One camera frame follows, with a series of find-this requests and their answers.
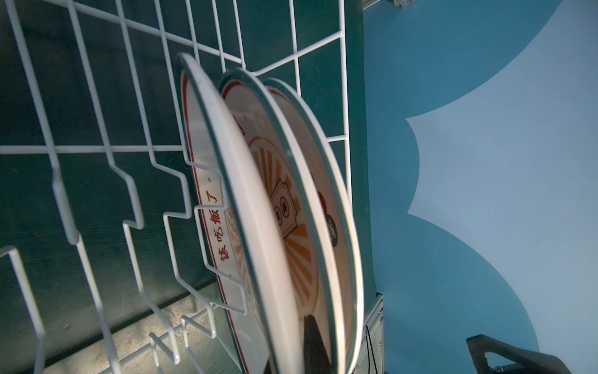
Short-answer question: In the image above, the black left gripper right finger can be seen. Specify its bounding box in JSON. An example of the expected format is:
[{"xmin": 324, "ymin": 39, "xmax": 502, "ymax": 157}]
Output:
[{"xmin": 466, "ymin": 334, "xmax": 572, "ymax": 374}]

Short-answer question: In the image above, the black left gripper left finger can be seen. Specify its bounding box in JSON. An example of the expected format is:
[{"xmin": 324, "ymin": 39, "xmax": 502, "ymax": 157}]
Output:
[{"xmin": 303, "ymin": 315, "xmax": 332, "ymax": 374}]

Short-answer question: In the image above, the white round plate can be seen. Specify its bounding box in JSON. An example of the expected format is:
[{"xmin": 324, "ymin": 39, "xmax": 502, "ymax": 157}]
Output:
[
  {"xmin": 263, "ymin": 78, "xmax": 364, "ymax": 373},
  {"xmin": 218, "ymin": 68, "xmax": 348, "ymax": 373},
  {"xmin": 177, "ymin": 53, "xmax": 305, "ymax": 373}
]

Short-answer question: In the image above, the white round plate rightmost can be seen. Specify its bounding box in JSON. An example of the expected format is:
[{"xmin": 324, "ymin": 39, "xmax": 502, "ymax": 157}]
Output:
[{"xmin": 263, "ymin": 78, "xmax": 364, "ymax": 373}]

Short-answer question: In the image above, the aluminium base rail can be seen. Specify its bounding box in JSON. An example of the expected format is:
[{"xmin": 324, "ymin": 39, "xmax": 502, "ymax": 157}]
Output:
[{"xmin": 352, "ymin": 293, "xmax": 386, "ymax": 374}]

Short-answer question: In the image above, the white wire dish rack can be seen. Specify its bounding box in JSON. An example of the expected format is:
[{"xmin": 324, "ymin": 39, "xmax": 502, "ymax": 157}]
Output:
[{"xmin": 1, "ymin": 1, "xmax": 339, "ymax": 373}]

